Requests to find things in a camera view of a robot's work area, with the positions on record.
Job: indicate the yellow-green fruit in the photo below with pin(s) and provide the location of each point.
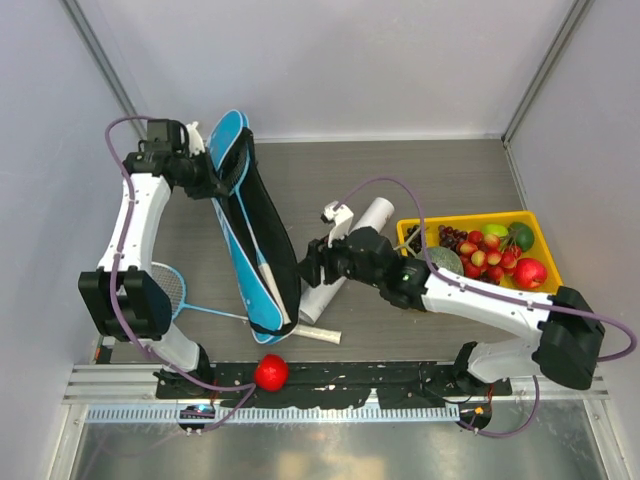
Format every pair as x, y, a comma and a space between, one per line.
495, 229

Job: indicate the red cherry bunch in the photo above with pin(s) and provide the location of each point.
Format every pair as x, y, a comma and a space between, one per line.
487, 257

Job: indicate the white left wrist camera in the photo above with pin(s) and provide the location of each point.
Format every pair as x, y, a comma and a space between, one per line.
196, 144

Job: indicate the white shuttlecock tube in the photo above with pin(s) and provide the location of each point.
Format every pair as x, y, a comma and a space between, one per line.
315, 300

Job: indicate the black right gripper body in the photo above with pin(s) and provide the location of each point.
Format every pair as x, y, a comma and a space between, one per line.
339, 261

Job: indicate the blue racket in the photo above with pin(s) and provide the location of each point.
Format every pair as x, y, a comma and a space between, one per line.
252, 229
174, 286

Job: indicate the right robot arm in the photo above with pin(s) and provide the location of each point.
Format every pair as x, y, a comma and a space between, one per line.
554, 335

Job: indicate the red apple on table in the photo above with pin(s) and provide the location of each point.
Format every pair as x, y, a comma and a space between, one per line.
272, 373

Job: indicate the black grape bunch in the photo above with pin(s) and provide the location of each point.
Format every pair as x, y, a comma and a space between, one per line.
412, 244

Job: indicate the green lime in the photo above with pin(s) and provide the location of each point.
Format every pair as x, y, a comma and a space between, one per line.
521, 235

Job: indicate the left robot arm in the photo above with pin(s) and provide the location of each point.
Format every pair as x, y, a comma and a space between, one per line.
123, 299

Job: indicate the red apple in tray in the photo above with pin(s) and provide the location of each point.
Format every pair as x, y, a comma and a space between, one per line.
529, 273

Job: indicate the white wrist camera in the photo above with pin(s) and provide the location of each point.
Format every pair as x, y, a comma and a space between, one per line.
340, 216
196, 144

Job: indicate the green netted melon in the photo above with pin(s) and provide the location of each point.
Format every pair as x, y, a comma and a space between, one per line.
445, 258

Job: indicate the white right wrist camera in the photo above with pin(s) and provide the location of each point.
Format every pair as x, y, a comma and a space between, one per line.
340, 216

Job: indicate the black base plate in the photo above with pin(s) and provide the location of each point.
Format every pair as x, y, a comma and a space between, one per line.
338, 385

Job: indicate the yellow plastic tray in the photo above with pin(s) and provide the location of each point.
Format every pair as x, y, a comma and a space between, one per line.
540, 250

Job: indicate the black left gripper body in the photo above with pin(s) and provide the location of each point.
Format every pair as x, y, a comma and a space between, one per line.
197, 176

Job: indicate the blue sport racket bag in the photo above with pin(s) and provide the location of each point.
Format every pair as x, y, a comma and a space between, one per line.
288, 279

